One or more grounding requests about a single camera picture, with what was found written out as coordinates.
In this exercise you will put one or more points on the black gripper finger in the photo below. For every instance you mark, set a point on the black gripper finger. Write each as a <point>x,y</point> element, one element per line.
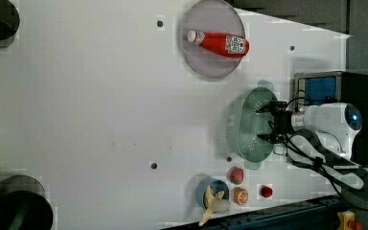
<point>268,108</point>
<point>268,137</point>

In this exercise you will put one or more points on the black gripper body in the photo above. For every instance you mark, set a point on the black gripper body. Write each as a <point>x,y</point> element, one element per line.
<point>281,125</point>

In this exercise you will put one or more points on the green plastic strainer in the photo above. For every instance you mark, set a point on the green plastic strainer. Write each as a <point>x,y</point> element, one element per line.
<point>244,125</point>

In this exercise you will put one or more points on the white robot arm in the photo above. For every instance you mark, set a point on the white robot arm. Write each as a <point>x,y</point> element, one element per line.
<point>322,138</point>

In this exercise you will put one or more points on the black toaster oven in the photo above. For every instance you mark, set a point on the black toaster oven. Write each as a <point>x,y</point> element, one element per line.
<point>338,87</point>

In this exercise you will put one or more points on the red toy strawberry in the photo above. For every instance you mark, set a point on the red toy strawberry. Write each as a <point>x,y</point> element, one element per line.
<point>236,176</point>

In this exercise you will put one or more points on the small red toy fruit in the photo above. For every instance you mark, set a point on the small red toy fruit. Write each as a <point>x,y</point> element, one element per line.
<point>266,191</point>

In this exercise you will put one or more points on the toy orange slice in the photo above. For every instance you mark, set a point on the toy orange slice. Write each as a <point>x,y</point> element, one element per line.
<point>241,196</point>

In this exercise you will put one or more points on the red ketchup bottle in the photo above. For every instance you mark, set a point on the red ketchup bottle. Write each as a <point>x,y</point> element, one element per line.
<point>222,44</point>

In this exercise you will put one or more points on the grey round plate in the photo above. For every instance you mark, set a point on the grey round plate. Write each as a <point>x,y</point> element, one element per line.
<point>210,16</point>

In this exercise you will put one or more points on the green spatula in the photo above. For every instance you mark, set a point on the green spatula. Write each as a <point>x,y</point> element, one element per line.
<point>19,217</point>

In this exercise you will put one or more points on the black utensil cup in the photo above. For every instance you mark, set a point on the black utensil cup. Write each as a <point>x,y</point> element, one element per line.
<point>18,190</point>

